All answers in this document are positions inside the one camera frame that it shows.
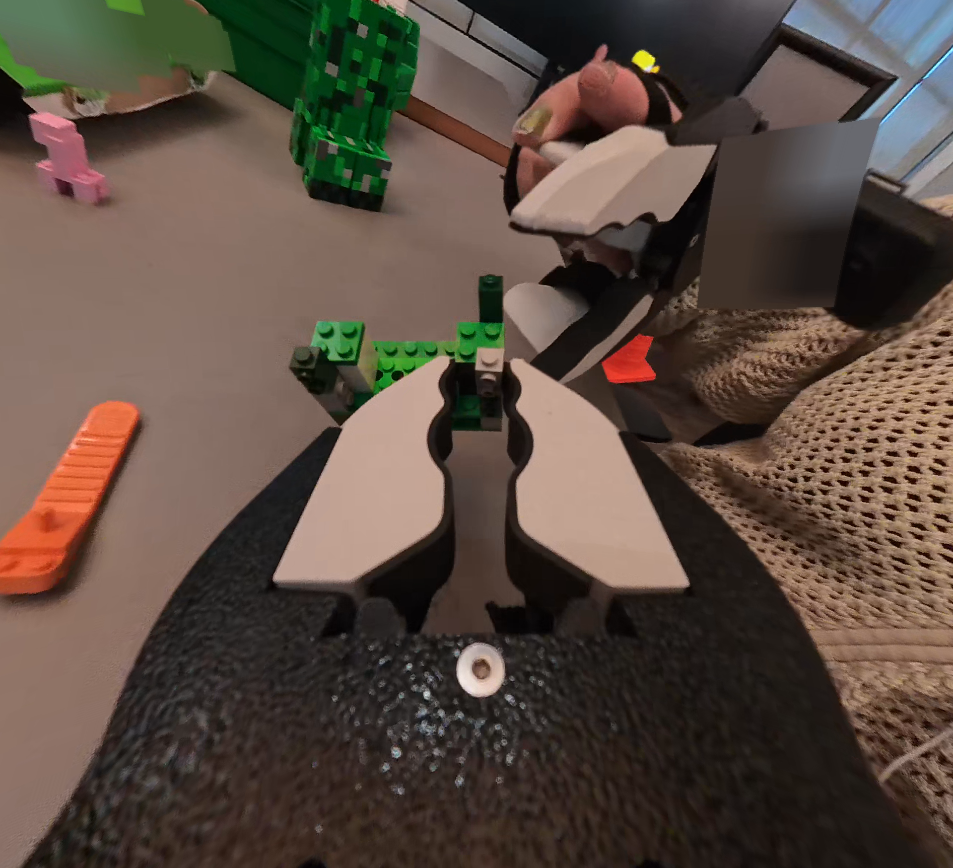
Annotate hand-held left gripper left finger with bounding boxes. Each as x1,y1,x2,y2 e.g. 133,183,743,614
272,354,457,612

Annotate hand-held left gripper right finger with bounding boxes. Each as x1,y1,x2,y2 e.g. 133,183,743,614
505,358,691,616

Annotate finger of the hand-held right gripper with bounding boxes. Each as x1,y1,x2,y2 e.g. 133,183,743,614
502,278,660,392
508,125,721,252

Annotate partly built green lego model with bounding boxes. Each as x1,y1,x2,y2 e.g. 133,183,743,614
289,274,509,434

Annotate person's right forearm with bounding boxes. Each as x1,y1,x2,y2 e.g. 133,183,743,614
648,196,953,868

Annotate tall green lego creeper figure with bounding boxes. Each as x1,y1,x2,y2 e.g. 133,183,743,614
289,0,421,215

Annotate pink lego pig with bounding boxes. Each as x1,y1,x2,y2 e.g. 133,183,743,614
27,111,113,208

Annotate person's right hand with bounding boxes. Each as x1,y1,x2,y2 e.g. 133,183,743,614
512,45,683,202

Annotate orange brick separator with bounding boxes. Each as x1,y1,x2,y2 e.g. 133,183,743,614
0,400,142,598

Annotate dark green storage box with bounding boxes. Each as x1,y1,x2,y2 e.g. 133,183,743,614
99,0,323,114

